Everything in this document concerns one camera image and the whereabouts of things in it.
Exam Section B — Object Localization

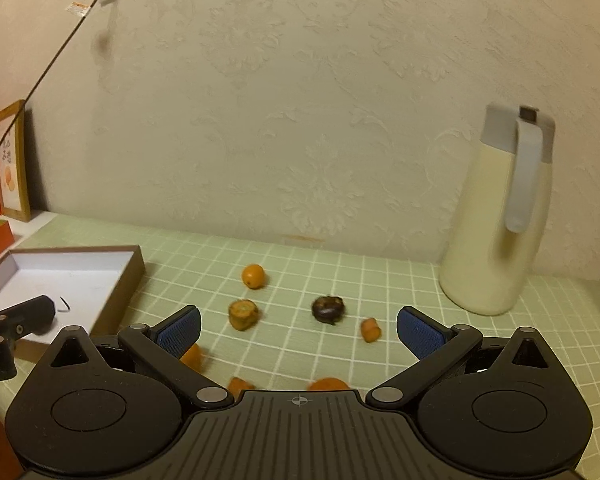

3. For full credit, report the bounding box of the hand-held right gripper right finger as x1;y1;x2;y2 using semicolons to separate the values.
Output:
366;306;551;407

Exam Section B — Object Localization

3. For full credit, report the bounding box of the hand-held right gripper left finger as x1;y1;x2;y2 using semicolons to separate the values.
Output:
50;306;236;408

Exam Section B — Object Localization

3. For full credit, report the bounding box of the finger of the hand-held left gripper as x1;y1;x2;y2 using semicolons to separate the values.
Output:
0;296;57;337

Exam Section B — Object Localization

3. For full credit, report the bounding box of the white box with brown rim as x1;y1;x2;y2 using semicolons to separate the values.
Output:
0;245;146;361

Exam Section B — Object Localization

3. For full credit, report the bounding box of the large carrot chunk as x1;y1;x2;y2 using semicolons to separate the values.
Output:
228;299;260;332

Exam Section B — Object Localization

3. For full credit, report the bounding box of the round orange mandarin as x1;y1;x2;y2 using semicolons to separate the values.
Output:
307;377;351;393

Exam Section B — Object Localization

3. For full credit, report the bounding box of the small orange kumquat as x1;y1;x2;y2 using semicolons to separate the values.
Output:
241;264;266;290

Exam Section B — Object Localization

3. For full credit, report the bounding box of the dark brown mangosteen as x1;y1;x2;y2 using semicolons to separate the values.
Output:
311;296;346;326

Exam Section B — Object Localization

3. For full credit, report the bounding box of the cream thermos jug grey lid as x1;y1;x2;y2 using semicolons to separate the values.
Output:
439;102;557;317

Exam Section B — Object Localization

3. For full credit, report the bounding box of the green checked tablecloth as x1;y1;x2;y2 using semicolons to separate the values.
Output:
0;212;600;480

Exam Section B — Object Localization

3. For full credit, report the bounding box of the wooden picture frame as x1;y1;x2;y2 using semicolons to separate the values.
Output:
0;100;32;224

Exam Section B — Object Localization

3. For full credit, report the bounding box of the black power cable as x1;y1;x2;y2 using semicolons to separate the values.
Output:
0;0;122;181

